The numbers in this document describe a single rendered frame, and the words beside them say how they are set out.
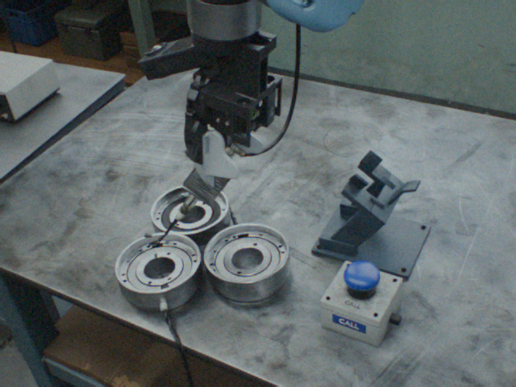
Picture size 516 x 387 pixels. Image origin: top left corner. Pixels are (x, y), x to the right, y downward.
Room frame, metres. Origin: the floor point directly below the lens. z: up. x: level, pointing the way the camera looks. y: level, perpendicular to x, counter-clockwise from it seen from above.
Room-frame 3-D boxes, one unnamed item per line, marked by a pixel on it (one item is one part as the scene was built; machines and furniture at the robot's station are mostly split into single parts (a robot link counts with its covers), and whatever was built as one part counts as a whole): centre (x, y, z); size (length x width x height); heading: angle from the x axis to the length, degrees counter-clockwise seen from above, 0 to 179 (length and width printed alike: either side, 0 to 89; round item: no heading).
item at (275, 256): (0.59, 0.02, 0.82); 0.08 x 0.08 x 0.02
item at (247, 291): (0.59, 0.02, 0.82); 0.10 x 0.10 x 0.04
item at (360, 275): (0.51, -0.10, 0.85); 0.04 x 0.04 x 0.05
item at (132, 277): (0.60, 0.13, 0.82); 0.08 x 0.08 x 0.02
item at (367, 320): (0.50, -0.11, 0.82); 0.08 x 0.07 x 0.05; 56
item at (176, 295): (0.60, 0.13, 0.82); 0.10 x 0.10 x 0.04
